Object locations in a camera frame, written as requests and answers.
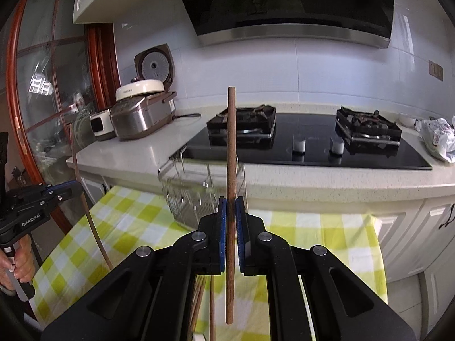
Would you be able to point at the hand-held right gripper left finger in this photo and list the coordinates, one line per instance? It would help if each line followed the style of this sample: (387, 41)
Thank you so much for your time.
(222, 236)

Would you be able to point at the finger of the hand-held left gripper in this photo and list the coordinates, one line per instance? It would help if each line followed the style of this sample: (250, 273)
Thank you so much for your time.
(58, 198)
(71, 186)

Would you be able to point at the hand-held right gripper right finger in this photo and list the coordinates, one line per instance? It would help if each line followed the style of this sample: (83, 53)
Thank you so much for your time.
(241, 236)

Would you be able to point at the brown wooden chopstick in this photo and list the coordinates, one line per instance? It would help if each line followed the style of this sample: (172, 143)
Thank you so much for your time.
(195, 303)
(231, 149)
(93, 227)
(199, 296)
(212, 309)

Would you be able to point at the person's left hand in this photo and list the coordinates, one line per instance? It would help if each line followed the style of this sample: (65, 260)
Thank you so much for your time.
(24, 263)

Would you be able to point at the small white appliance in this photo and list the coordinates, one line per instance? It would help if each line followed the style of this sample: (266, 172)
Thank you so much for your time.
(101, 124)

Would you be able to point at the green white checked tablecloth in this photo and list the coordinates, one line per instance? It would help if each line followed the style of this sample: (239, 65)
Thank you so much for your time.
(320, 227)

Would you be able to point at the silver cooker with cream lid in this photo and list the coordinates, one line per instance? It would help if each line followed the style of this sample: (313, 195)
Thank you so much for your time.
(135, 120)

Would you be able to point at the black glass gas stove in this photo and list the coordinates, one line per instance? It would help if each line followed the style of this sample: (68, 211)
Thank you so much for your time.
(312, 160)

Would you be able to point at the white stove knob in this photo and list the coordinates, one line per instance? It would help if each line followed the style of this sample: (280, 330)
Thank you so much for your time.
(337, 147)
(299, 145)

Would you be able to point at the black burner grate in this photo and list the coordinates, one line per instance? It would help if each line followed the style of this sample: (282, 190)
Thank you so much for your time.
(369, 126)
(245, 120)

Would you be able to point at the wooden framed glass door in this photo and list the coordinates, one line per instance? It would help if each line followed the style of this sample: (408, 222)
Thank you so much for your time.
(106, 64)

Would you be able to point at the brown rice cooker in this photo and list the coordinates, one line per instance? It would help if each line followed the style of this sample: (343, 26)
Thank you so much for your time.
(154, 65)

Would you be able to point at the white lower cabinet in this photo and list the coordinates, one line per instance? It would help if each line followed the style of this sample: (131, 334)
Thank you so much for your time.
(405, 241)

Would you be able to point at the white bowl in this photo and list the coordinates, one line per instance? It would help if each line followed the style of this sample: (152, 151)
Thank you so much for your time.
(407, 120)

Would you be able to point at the white plastic bag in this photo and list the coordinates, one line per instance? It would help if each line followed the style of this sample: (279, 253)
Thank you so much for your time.
(439, 136)

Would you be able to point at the black range hood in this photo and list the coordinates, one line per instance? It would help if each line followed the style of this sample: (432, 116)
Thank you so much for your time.
(284, 3)

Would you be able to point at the wall outlet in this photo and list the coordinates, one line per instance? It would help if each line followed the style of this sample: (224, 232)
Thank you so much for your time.
(435, 70)

